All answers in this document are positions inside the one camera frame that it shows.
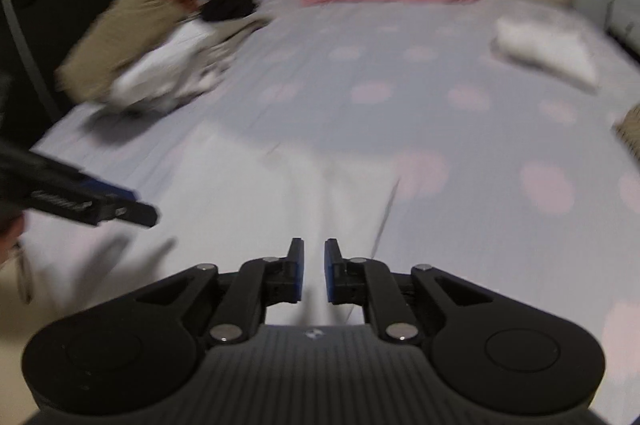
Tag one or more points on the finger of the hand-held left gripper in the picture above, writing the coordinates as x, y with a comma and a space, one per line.
140, 215
112, 192

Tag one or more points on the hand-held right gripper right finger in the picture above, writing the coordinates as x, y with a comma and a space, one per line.
330, 270

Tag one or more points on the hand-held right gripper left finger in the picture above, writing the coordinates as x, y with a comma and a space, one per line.
297, 270

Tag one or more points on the cream white t-shirt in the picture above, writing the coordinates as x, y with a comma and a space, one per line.
310, 205

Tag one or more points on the crumpled white clothes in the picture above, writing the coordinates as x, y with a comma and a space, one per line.
160, 75

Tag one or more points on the person's left hand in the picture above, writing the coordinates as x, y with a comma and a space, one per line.
10, 237

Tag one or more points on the tan crumpled garment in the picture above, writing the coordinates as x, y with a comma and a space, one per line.
115, 35

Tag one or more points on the red cloth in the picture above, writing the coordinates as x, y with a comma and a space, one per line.
185, 5

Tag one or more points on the polka dot bed sheet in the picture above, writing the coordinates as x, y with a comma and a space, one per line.
400, 70

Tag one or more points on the black cloth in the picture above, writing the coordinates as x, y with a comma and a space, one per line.
227, 7

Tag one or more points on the folded white crinkled cloth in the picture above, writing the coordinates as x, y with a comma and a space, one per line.
545, 50

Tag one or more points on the brown ribbed cloth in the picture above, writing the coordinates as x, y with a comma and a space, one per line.
631, 127

